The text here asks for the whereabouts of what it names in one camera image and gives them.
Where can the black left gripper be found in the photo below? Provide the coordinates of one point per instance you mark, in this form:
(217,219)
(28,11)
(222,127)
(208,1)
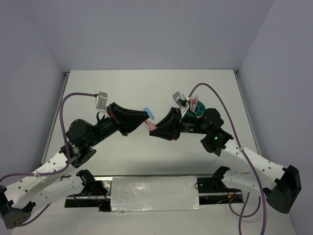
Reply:
(125,120)

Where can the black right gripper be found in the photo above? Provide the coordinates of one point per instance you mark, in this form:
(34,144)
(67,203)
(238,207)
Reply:
(170,126)

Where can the teal round desk organizer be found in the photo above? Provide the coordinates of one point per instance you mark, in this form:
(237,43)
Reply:
(200,108)

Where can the black mounting rail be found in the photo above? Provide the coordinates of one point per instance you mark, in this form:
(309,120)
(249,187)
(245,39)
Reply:
(210,193)

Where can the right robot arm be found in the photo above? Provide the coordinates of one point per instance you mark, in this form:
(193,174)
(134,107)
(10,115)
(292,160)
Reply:
(241,168)

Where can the pink translucent case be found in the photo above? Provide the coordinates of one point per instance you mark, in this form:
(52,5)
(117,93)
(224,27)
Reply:
(149,125)

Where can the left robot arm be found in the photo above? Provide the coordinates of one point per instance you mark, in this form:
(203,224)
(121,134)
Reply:
(61,176)

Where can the blue translucent case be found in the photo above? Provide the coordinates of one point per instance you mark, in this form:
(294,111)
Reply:
(147,110)

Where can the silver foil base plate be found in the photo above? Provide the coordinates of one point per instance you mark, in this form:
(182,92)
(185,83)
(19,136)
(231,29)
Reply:
(138,194)

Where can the pink highlighter pen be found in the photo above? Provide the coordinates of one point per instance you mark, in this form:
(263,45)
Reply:
(197,98)

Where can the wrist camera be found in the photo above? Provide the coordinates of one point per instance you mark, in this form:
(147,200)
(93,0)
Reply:
(182,102)
(101,101)

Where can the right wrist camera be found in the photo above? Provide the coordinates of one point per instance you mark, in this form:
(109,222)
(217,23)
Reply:
(182,102)

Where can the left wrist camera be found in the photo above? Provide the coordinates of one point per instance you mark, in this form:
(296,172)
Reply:
(101,101)

